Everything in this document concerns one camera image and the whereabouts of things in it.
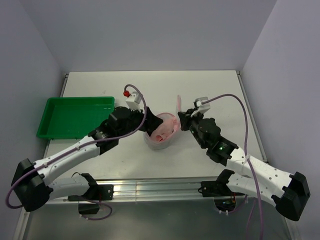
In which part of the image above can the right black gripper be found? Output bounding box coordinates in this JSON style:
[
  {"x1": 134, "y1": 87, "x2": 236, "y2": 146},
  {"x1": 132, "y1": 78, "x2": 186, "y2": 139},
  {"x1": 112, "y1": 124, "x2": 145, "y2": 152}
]
[{"x1": 178, "y1": 108, "x2": 207, "y2": 149}]

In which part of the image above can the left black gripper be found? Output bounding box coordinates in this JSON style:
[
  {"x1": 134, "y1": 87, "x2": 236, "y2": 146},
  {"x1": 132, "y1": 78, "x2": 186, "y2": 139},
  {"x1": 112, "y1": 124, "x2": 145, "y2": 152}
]
[{"x1": 117, "y1": 104, "x2": 163, "y2": 139}]

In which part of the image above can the pink garment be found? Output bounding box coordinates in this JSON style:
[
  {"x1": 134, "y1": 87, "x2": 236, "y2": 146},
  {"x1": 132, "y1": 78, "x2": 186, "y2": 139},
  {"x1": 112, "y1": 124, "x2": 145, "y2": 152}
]
[{"x1": 150, "y1": 117, "x2": 179, "y2": 142}]

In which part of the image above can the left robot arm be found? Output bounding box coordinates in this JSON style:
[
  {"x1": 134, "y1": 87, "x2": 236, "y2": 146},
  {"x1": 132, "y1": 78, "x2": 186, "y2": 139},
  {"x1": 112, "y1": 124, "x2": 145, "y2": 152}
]
[{"x1": 9, "y1": 106, "x2": 163, "y2": 212}]

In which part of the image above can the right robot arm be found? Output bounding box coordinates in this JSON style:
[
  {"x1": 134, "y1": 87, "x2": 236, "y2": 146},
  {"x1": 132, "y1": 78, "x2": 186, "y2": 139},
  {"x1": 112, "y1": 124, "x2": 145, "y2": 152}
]
[{"x1": 177, "y1": 109, "x2": 311, "y2": 221}]

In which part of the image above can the green plastic tray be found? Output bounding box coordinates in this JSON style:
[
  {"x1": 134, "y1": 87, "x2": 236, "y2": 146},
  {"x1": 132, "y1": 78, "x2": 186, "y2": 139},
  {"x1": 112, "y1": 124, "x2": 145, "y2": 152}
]
[{"x1": 36, "y1": 96, "x2": 115, "y2": 140}]

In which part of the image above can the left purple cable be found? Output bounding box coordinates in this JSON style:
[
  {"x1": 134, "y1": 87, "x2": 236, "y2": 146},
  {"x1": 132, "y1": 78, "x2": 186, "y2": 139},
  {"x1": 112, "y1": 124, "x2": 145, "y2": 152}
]
[{"x1": 5, "y1": 84, "x2": 147, "y2": 222}]

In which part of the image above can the purple cable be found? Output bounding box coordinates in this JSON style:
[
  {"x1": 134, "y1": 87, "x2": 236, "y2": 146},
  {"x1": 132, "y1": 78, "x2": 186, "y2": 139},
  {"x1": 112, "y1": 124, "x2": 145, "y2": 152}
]
[
  {"x1": 5, "y1": 84, "x2": 147, "y2": 222},
  {"x1": 204, "y1": 93, "x2": 265, "y2": 240}
]

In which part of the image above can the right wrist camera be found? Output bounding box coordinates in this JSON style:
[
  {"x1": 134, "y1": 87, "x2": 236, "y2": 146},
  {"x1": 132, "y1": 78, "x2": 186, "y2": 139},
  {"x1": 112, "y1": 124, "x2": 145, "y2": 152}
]
[{"x1": 191, "y1": 96, "x2": 211, "y2": 117}]

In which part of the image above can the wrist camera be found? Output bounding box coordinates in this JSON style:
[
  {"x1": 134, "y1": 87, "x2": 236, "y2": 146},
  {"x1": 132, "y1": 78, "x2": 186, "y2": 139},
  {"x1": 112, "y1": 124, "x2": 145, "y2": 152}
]
[
  {"x1": 191, "y1": 96, "x2": 211, "y2": 117},
  {"x1": 123, "y1": 90, "x2": 142, "y2": 111}
]

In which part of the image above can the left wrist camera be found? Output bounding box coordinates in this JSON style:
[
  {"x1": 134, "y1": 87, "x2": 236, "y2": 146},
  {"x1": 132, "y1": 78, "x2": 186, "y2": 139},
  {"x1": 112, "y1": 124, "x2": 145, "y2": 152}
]
[{"x1": 123, "y1": 90, "x2": 142, "y2": 111}]

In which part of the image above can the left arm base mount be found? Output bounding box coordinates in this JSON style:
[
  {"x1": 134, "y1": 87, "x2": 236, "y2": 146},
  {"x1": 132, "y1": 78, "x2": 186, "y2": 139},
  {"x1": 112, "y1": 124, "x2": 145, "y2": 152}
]
[{"x1": 67, "y1": 184, "x2": 114, "y2": 219}]

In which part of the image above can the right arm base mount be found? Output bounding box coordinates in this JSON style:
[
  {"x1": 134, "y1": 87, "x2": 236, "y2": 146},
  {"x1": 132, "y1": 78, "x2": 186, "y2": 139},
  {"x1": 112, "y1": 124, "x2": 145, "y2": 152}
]
[{"x1": 197, "y1": 181, "x2": 237, "y2": 213}]

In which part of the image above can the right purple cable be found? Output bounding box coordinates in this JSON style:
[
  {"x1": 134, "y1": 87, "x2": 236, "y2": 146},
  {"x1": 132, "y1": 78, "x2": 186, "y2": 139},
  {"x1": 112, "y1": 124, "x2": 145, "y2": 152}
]
[{"x1": 204, "y1": 93, "x2": 265, "y2": 240}]

